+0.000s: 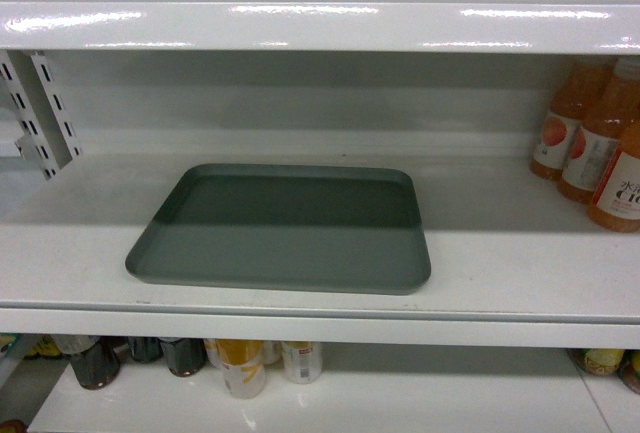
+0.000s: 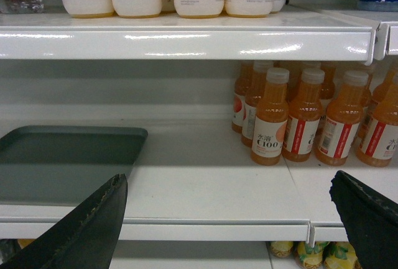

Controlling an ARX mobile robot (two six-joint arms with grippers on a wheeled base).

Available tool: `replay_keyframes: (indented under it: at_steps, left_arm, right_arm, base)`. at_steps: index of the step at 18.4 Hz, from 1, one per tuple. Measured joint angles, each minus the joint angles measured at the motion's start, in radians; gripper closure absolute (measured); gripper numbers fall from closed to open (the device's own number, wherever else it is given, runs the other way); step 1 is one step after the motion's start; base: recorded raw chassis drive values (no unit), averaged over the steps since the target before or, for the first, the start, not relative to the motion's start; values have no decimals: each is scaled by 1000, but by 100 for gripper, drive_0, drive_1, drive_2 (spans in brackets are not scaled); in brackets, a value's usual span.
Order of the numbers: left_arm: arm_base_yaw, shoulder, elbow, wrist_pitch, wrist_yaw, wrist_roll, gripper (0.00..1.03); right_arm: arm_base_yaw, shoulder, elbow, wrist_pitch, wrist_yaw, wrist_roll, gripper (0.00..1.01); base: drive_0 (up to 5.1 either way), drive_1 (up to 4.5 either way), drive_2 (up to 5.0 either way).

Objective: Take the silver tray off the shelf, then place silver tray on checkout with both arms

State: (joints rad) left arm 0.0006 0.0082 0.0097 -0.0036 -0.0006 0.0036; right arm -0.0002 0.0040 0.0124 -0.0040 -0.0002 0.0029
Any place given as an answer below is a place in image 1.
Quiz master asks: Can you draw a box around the orange juice bottle C100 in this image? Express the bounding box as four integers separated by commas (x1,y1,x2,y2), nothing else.
587,121,639,233

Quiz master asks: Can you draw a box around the grey-green rectangular tray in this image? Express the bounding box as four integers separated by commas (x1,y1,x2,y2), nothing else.
125,164,431,295

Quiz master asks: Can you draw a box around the yellow white drink can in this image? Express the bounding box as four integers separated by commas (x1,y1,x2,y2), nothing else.
216,339,266,399

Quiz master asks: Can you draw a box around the white lower shelf board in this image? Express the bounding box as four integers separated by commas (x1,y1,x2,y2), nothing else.
30,344,639,432

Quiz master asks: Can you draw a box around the white shelf board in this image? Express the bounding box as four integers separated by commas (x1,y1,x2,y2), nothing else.
1,154,639,349
30,344,639,432
1,0,639,55

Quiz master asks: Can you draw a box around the white upper shelf board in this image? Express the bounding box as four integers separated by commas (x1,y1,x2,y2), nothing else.
1,0,639,55

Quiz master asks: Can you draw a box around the white label drink can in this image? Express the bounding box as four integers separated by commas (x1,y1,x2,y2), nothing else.
281,341,323,384

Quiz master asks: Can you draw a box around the orange juice bottle middle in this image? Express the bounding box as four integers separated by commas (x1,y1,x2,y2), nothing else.
558,56,639,203

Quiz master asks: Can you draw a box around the orange juice bottle left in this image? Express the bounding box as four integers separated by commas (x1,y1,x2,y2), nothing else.
530,56,616,181

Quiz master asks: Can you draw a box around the dark soy sauce bottle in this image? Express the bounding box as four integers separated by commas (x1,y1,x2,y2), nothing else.
52,334,120,390

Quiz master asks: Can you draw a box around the white middle shelf board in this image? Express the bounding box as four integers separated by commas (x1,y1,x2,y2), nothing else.
1,154,639,349

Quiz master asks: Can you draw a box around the white slotted shelf upright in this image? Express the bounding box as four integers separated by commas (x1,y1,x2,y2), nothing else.
1,50,82,179

